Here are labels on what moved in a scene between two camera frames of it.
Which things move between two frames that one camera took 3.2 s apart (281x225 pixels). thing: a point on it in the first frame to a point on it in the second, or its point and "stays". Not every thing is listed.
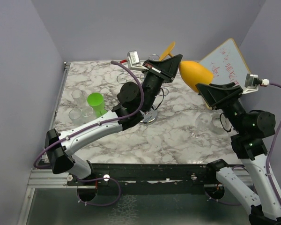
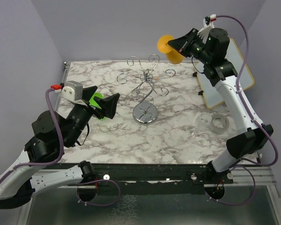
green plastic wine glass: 96,100 stays
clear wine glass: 203,121 stays
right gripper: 217,95 to 182,44
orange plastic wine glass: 193,72 to 173,56
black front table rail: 189,175 stays
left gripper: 166,70 to 108,105
